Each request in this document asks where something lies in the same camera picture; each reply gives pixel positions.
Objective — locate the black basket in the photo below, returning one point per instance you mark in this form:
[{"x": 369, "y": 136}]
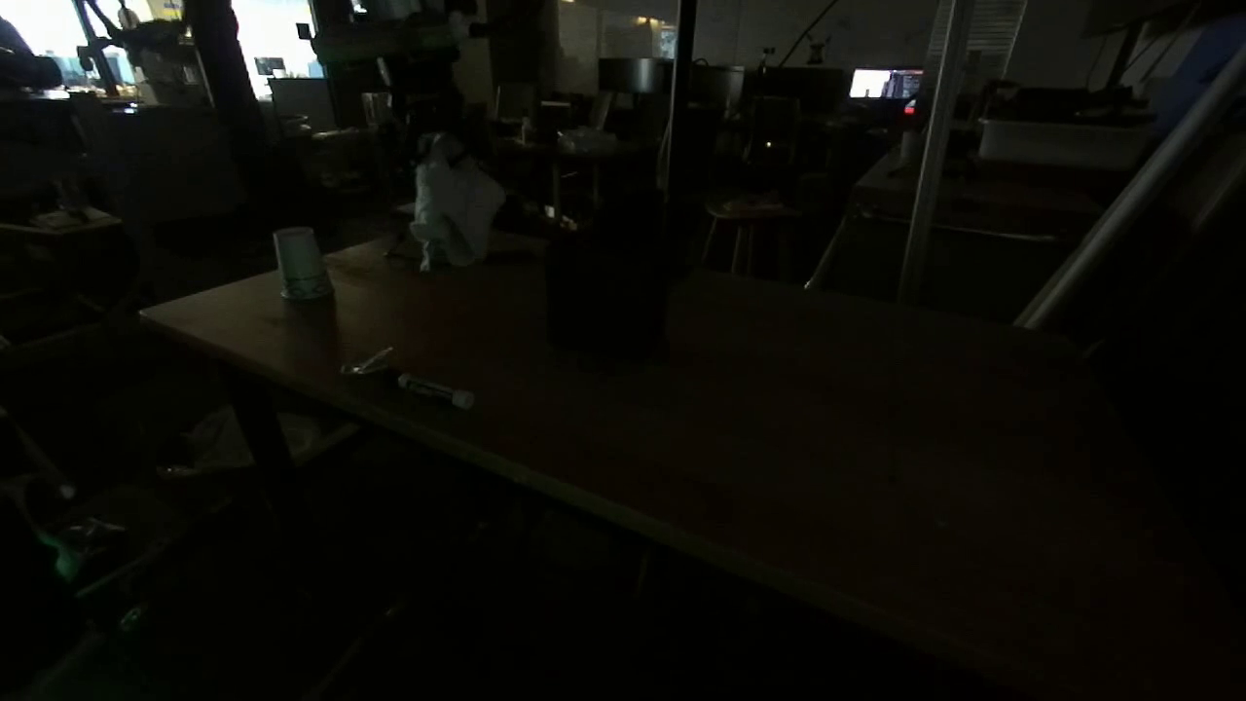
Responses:
[{"x": 608, "y": 289}]

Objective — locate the monitor screen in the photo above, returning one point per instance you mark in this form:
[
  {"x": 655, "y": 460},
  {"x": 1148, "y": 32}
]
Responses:
[{"x": 884, "y": 85}]

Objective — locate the white towel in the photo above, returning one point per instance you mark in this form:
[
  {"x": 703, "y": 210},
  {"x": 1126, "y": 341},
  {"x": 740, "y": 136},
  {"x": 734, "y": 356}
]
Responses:
[{"x": 453, "y": 210}]

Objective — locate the grey marker pen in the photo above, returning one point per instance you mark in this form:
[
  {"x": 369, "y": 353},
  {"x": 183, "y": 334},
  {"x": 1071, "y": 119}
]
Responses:
[{"x": 439, "y": 390}]

